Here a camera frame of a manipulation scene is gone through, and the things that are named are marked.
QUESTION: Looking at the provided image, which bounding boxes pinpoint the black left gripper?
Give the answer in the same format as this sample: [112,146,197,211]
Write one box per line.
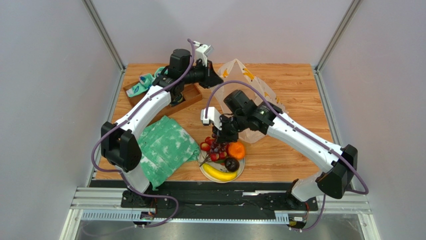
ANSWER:
[181,59,224,90]

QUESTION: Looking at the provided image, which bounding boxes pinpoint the red fake fruit bunch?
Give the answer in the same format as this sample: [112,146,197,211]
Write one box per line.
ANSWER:
[199,136,229,167]

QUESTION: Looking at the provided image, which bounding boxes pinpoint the translucent white plastic bag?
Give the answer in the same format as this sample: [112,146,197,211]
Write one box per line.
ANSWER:
[210,58,288,144]

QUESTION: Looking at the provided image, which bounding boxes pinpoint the wooden compartment tray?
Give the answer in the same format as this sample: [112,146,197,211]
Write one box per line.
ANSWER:
[122,82,203,118]

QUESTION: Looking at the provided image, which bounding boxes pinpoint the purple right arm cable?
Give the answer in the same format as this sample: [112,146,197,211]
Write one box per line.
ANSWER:
[203,80,370,233]

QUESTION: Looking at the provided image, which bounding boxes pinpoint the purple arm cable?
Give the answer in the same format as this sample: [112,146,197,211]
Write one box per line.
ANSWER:
[91,38,197,229]
[203,80,370,233]

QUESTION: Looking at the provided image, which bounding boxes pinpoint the orange fake tangerine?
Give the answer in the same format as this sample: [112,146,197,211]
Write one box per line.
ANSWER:
[227,142,246,160]

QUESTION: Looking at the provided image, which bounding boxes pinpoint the green white cloth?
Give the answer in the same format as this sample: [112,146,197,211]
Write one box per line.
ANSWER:
[137,116,201,190]

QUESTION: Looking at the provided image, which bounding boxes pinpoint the yellow fake banana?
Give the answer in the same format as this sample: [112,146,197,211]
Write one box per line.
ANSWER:
[202,164,238,182]

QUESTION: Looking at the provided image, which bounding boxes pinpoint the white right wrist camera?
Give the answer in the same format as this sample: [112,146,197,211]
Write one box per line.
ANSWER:
[200,107,222,130]

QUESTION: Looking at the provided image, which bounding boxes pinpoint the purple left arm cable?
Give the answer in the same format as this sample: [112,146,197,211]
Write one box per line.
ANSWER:
[91,38,197,229]

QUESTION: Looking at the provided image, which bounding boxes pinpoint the dark round fake fruit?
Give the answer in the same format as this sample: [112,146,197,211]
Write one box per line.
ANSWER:
[224,157,240,173]

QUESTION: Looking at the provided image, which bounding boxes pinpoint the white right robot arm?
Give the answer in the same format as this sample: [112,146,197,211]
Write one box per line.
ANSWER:
[216,90,358,203]

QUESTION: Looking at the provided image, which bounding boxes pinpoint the aluminium frame rail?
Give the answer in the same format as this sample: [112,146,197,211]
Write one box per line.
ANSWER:
[82,0,126,73]

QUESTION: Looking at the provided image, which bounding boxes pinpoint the dark fake grape bunch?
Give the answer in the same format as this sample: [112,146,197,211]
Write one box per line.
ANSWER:
[209,133,229,153]

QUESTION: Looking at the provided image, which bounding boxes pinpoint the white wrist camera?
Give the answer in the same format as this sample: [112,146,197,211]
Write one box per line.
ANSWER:
[193,41,214,67]
[200,107,222,130]

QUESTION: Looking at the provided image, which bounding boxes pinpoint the teal white rolled sock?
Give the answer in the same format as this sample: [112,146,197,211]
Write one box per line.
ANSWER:
[153,66,168,78]

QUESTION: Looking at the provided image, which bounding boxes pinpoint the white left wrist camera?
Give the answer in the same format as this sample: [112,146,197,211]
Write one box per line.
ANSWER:
[193,41,214,67]

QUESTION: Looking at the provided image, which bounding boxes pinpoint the white teal patterned sock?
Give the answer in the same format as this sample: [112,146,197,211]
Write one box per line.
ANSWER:
[126,73,155,98]

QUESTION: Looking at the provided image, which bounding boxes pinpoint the cream and blue ceramic plate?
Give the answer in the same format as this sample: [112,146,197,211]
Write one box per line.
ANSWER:
[197,151,246,184]

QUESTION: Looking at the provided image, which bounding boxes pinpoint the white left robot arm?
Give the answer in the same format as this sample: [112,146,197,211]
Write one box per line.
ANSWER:
[96,43,223,194]

